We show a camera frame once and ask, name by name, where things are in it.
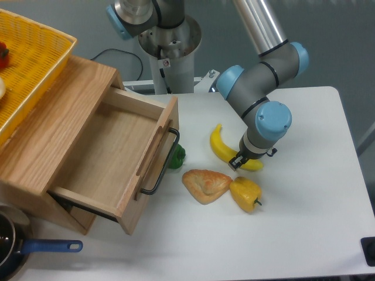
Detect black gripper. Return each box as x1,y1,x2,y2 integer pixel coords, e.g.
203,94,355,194
228,139,277,170

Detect yellow toy banana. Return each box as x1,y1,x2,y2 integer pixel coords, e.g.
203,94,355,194
210,124,264,171

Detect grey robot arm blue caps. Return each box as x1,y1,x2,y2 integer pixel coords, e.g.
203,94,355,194
106,1,309,170

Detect yellow toy bell pepper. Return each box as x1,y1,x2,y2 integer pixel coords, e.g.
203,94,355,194
229,177,262,213

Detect toy croissant bread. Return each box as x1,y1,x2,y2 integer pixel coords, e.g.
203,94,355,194
182,169,233,205

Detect green toy bell pepper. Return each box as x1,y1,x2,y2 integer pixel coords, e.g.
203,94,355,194
168,144,186,170

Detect black corner device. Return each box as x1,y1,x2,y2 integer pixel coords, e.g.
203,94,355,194
360,237,375,267

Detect wooden drawer cabinet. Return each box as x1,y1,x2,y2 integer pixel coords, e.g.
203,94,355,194
1,56,124,234

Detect yellow plastic basket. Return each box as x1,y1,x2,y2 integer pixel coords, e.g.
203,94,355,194
1,9,77,143

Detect white toy vegetable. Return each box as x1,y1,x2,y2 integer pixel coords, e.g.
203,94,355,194
0,78,6,99

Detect red toy pepper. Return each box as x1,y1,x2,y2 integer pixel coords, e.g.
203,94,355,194
0,42,10,68

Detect open wooden drawer black handle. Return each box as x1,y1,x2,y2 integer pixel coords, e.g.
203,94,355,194
48,88,179,235

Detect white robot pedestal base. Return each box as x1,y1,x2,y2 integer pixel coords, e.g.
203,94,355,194
138,15,220,95

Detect black cable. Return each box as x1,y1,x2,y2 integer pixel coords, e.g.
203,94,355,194
90,48,144,81

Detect blue handled saucepan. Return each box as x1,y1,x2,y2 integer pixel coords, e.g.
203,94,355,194
1,212,83,280

